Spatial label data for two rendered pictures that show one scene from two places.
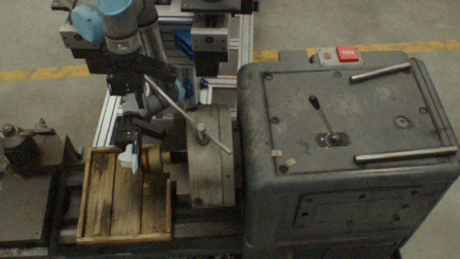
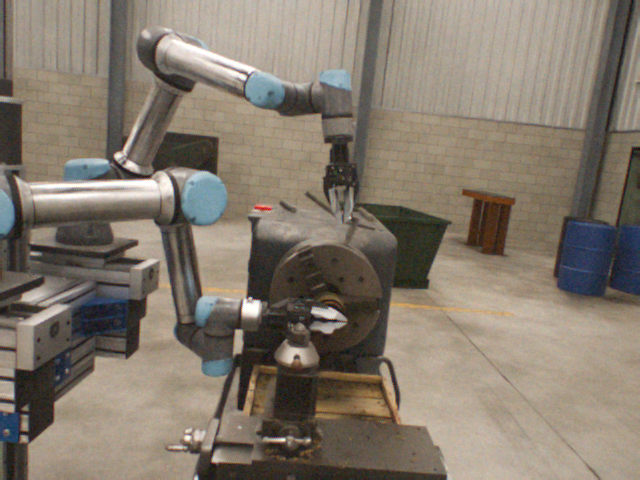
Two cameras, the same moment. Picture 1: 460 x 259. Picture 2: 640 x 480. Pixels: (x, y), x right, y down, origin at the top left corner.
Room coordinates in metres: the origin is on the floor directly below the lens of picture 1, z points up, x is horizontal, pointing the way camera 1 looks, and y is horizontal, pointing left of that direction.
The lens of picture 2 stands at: (0.77, 1.60, 1.49)
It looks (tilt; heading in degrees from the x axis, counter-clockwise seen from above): 11 degrees down; 271
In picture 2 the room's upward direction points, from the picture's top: 6 degrees clockwise
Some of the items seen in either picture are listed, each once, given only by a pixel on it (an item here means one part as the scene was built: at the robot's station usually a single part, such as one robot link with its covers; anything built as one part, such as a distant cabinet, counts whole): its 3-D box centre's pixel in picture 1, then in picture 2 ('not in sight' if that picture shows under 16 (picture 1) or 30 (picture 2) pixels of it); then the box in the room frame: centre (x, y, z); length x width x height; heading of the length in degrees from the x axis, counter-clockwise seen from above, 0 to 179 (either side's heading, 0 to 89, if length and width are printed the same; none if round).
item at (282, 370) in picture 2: (20, 147); (296, 384); (0.80, 0.67, 1.07); 0.07 x 0.07 x 0.10; 4
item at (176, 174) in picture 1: (182, 183); (359, 305); (0.67, 0.15, 1.08); 0.12 x 0.11 x 0.05; 4
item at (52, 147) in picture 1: (35, 159); (290, 416); (0.81, 0.65, 0.99); 0.20 x 0.10 x 0.05; 94
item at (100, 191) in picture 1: (127, 191); (321, 402); (0.75, 0.36, 0.89); 0.36 x 0.30 x 0.04; 4
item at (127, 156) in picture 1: (128, 157); (329, 316); (0.75, 0.32, 1.09); 0.09 x 0.06 x 0.03; 4
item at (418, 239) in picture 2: not in sight; (384, 244); (0.12, -4.94, 0.43); 1.34 x 0.94 x 0.85; 108
